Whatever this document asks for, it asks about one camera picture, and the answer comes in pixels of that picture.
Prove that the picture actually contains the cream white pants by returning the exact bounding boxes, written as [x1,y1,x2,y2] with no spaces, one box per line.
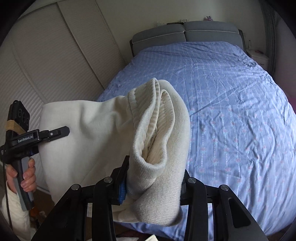
[39,78,190,226]

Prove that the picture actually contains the white sleeve forearm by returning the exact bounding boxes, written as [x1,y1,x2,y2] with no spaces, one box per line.
[6,182,31,240]

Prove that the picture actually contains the person's left hand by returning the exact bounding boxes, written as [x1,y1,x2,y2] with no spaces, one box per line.
[6,158,37,193]

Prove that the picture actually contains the cream wardrobe doors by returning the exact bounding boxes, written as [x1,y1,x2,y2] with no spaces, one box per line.
[0,0,128,186]

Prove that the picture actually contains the blue floral bed sheet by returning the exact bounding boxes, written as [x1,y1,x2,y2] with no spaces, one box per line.
[98,42,295,235]

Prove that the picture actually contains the white nightstand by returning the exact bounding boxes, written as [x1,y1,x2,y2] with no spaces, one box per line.
[246,49,269,71]

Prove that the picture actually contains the grey padded headboard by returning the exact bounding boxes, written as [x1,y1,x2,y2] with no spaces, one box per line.
[129,21,246,56]

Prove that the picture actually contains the green curtain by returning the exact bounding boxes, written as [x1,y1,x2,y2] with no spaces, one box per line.
[259,1,281,76]

